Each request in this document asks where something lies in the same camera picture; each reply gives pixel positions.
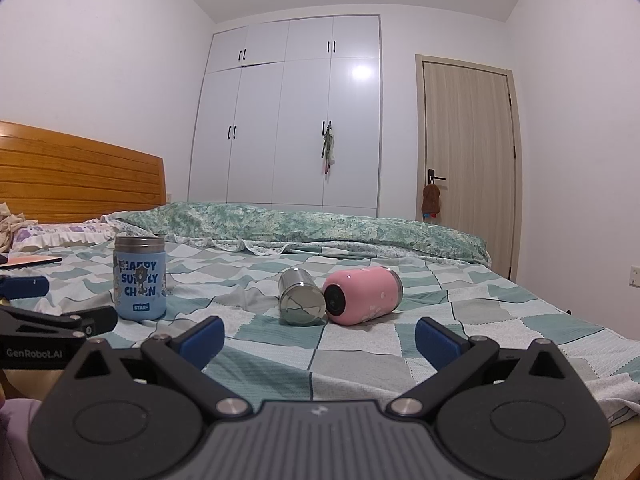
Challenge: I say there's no pink clothing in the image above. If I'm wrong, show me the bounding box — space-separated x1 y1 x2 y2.
0 399 43 480

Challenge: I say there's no pink cup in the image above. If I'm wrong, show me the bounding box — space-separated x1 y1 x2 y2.
322 268 404 327

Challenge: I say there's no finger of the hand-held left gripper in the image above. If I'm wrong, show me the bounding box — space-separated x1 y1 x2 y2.
0 305 119 337
0 276 37 302

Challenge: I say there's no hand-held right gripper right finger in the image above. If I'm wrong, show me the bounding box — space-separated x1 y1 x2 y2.
387 317 573 418

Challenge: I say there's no green floral quilt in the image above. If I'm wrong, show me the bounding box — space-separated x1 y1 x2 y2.
102 201 493 267

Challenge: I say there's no blue printed cup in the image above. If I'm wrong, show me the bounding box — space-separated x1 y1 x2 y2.
114 236 167 322

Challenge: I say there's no beige wooden door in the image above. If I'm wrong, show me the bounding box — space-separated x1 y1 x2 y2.
415 54 523 281

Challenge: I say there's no white wardrobe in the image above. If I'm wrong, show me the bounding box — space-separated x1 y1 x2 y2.
187 14 382 218

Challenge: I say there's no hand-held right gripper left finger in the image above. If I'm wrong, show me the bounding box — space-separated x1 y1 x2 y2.
65 316 253 418

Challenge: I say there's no purple floral pillow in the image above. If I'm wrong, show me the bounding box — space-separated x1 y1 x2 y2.
10 219 126 254

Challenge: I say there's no wooden headboard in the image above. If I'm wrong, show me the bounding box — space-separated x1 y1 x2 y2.
0 120 167 224

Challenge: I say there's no stainless steel cup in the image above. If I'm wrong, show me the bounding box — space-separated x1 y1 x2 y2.
278 267 327 327

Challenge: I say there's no brown bag on handle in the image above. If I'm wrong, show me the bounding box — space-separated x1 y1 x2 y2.
421 183 442 214

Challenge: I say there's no pink flat book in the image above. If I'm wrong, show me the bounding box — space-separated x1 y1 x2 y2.
0 254 63 269

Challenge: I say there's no hanging cloth strap bundle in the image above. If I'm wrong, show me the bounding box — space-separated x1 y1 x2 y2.
320 127 337 181

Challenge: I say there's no beige crumpled cloth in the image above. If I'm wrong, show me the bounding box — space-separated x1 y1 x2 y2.
0 201 38 254

